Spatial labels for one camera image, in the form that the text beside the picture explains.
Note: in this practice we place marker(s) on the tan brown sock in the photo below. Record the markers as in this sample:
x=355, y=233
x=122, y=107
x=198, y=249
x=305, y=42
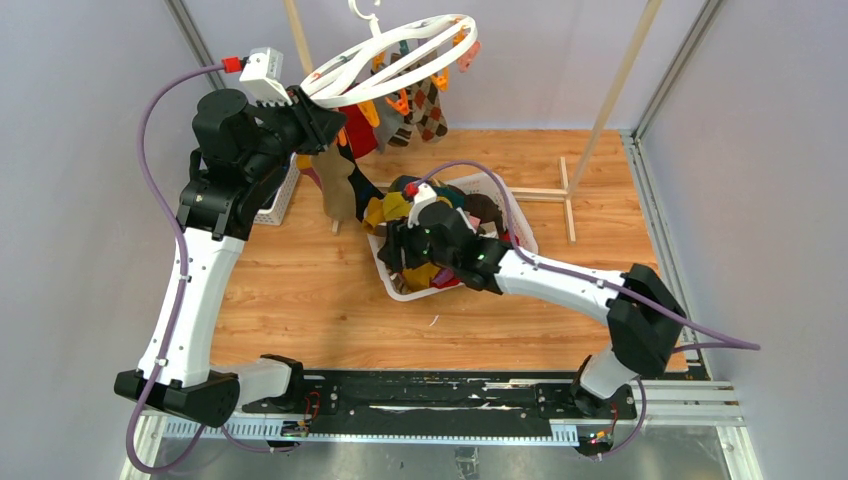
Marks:
x=338, y=196

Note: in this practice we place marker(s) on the white sock basket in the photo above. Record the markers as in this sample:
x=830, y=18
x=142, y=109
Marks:
x=478, y=183

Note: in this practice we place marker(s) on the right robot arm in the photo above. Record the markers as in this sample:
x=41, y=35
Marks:
x=636, y=306

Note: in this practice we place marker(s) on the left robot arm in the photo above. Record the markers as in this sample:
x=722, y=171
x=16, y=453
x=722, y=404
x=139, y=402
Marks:
x=244, y=153

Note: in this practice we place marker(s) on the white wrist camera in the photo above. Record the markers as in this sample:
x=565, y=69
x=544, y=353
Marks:
x=261, y=77
x=420, y=195

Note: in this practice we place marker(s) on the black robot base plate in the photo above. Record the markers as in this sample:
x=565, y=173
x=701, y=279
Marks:
x=432, y=404

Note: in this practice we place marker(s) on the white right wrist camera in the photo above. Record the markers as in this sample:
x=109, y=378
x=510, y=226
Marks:
x=420, y=195

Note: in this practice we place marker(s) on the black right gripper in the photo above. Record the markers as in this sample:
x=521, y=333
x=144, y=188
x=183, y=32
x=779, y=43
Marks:
x=399, y=238

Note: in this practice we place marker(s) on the small white perforated basket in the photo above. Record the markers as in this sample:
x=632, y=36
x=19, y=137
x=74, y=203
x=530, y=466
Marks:
x=274, y=211

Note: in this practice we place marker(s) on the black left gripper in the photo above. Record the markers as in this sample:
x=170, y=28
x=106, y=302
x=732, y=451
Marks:
x=316, y=123

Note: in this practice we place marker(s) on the argyle brown hanging sock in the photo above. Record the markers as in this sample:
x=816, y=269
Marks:
x=426, y=115

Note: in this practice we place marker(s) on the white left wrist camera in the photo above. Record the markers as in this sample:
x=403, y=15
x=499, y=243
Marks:
x=261, y=77

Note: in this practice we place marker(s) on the white round clip hanger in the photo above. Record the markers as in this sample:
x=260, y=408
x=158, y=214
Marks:
x=393, y=61

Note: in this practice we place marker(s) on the mustard yellow sock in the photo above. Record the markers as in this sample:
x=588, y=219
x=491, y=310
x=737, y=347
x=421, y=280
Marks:
x=379, y=212

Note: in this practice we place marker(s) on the purple maroon mustard hanging sock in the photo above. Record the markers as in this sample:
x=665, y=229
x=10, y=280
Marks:
x=305, y=165

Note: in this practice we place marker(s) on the red hanging sock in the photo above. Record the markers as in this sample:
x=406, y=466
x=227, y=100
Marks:
x=359, y=134

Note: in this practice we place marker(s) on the purple sock in basket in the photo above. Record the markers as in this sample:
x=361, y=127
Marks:
x=445, y=278

